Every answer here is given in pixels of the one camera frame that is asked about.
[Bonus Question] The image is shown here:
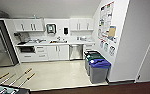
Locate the stainless steel dishwasher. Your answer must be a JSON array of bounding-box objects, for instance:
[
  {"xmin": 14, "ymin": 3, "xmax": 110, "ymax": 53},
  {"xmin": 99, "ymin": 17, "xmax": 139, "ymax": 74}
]
[{"xmin": 69, "ymin": 44, "xmax": 84, "ymax": 61}]

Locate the white narrow three-drawer unit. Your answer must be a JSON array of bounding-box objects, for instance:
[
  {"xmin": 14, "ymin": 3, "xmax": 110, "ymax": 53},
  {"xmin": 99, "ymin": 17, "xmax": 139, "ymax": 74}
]
[{"xmin": 82, "ymin": 43, "xmax": 96, "ymax": 58}]

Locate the grey bin with black lid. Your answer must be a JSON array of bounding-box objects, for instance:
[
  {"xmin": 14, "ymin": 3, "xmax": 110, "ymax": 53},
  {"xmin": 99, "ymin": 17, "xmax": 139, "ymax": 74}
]
[{"xmin": 83, "ymin": 49, "xmax": 101, "ymax": 68}]

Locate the chrome sink faucet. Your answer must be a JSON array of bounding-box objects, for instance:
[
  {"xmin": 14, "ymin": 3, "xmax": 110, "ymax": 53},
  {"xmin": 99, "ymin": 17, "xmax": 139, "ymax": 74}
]
[{"xmin": 55, "ymin": 36, "xmax": 64, "ymax": 42}]

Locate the white two-door sink cabinet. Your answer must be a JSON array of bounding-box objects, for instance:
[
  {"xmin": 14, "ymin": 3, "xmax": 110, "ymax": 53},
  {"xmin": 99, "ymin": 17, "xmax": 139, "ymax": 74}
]
[{"xmin": 45, "ymin": 44, "xmax": 71, "ymax": 62}]

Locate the grey bin with green lid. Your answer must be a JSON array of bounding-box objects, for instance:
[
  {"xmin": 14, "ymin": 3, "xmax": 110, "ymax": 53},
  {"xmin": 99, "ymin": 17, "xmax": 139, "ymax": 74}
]
[{"xmin": 85, "ymin": 52, "xmax": 105, "ymax": 76}]

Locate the grey paper towel dispenser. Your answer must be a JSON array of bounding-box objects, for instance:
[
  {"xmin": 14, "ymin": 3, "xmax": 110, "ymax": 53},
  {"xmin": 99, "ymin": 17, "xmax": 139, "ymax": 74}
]
[{"xmin": 45, "ymin": 23, "xmax": 57, "ymax": 35}]

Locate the grey bin with blue lid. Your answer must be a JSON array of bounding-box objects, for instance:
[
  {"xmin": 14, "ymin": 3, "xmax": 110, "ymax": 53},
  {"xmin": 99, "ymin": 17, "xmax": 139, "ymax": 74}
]
[{"xmin": 88, "ymin": 58, "xmax": 112, "ymax": 85}]

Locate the white wide drawer unit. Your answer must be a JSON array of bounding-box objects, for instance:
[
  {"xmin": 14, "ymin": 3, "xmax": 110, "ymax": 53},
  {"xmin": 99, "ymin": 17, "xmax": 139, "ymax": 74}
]
[{"xmin": 34, "ymin": 45, "xmax": 49, "ymax": 62}]

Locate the dish rack with utensils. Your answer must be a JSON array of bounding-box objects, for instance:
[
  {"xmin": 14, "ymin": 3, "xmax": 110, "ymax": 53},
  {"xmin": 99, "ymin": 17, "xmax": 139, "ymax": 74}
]
[{"xmin": 17, "ymin": 37, "xmax": 47, "ymax": 45}]

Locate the black built-in microwave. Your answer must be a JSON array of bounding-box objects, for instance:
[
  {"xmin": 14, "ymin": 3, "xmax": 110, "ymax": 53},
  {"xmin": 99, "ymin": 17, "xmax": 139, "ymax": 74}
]
[{"xmin": 18, "ymin": 45, "xmax": 36, "ymax": 55}]

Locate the stainless steel refrigerator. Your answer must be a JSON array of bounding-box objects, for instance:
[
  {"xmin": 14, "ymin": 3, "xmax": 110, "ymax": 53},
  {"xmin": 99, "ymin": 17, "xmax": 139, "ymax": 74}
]
[{"xmin": 0, "ymin": 19, "xmax": 21, "ymax": 68}]

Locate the grey clutter on refrigerator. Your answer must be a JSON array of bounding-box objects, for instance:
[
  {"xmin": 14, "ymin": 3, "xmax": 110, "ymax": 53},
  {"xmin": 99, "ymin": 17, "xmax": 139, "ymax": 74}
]
[{"xmin": 0, "ymin": 10, "xmax": 11, "ymax": 20}]

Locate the black wall soap dispenser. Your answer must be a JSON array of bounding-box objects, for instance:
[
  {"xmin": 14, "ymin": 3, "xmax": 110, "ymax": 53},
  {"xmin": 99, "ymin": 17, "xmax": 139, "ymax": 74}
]
[{"xmin": 63, "ymin": 27, "xmax": 69, "ymax": 36}]

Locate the white three-door wall cabinet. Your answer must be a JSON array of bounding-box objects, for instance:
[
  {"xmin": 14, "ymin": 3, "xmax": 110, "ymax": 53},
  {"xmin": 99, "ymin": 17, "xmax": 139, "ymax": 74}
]
[{"xmin": 69, "ymin": 17, "xmax": 95, "ymax": 32}]

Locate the small blue wall poster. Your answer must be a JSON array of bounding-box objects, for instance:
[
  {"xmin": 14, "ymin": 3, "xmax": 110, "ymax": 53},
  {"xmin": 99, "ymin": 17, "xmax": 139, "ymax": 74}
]
[{"xmin": 99, "ymin": 39, "xmax": 106, "ymax": 50}]

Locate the small green wall poster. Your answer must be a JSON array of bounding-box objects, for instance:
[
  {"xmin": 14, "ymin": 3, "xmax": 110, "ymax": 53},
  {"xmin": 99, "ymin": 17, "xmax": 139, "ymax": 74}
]
[{"xmin": 103, "ymin": 42, "xmax": 111, "ymax": 53}]

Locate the small white wall poster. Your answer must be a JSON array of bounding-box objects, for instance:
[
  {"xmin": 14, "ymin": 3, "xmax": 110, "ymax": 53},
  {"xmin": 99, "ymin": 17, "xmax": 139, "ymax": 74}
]
[{"xmin": 109, "ymin": 44, "xmax": 117, "ymax": 57}]

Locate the brown sheet on wall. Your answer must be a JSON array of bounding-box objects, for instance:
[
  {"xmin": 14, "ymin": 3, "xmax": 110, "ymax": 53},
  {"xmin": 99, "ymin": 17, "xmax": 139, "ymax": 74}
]
[{"xmin": 107, "ymin": 25, "xmax": 118, "ymax": 40}]

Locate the large wall notice poster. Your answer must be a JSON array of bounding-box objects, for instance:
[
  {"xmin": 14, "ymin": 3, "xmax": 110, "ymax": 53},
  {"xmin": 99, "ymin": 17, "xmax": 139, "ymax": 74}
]
[{"xmin": 97, "ymin": 1, "xmax": 116, "ymax": 43}]

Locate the bottle on wall cabinet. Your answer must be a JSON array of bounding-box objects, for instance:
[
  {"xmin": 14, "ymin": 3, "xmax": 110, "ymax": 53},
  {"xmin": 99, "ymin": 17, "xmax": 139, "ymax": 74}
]
[{"xmin": 32, "ymin": 14, "xmax": 37, "ymax": 20}]

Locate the white two-door wall cabinet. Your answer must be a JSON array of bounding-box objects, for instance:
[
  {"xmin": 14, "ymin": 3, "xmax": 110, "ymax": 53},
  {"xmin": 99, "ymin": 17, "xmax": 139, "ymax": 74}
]
[{"xmin": 12, "ymin": 18, "xmax": 45, "ymax": 33}]

